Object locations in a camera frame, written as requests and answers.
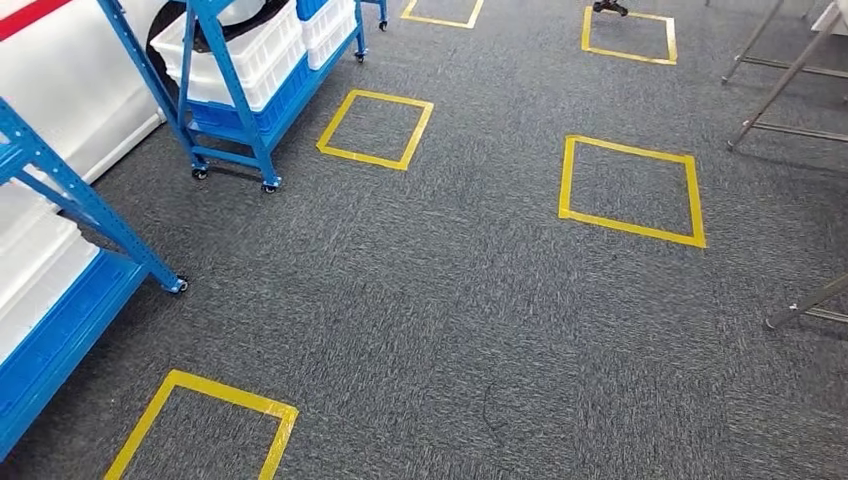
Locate blue wheeled shelf rack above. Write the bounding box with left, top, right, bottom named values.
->
left=95, top=0, right=369, bottom=195
left=360, top=0, right=390, bottom=32

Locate black plastic part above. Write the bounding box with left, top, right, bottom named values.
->
left=198, top=0, right=289, bottom=51

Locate blue metal shelf rack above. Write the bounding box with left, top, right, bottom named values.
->
left=0, top=97, right=190, bottom=462

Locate yellow floor tape square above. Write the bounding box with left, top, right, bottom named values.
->
left=102, top=369, right=301, bottom=480
left=315, top=89, right=436, bottom=172

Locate white car with red stripe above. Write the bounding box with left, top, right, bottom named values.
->
left=0, top=0, right=200, bottom=193

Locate stainless steel table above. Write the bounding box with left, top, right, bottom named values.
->
left=720, top=0, right=848, bottom=152

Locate white plastic crate stack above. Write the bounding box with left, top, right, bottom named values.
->
left=0, top=192, right=101, bottom=366

